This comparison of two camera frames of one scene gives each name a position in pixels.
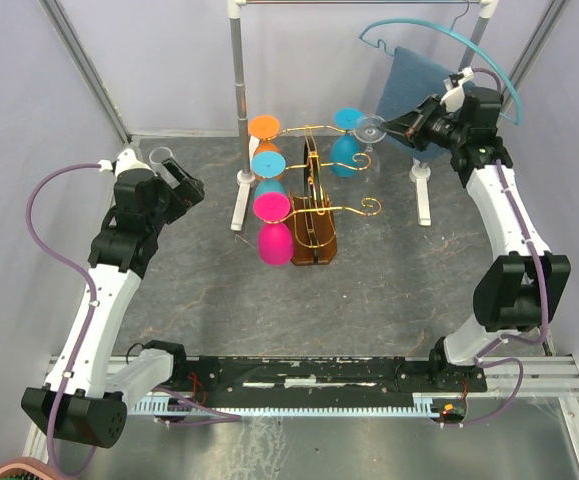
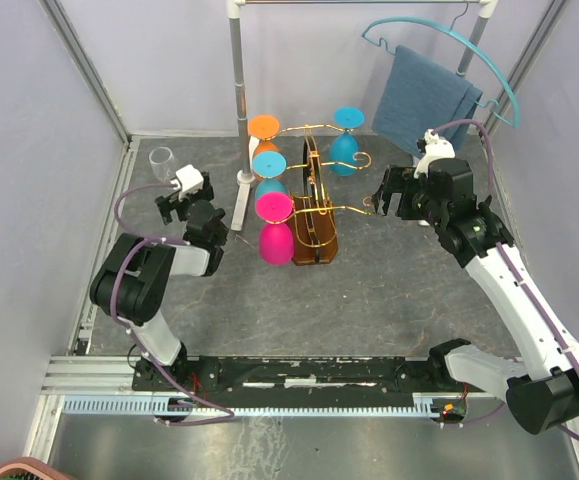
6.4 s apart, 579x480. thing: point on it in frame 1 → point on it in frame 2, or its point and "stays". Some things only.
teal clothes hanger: x=457 y=32 stays
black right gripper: x=410 y=126 → x=395 y=181
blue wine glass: x=345 y=146 stays
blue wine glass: x=269 y=165 stays
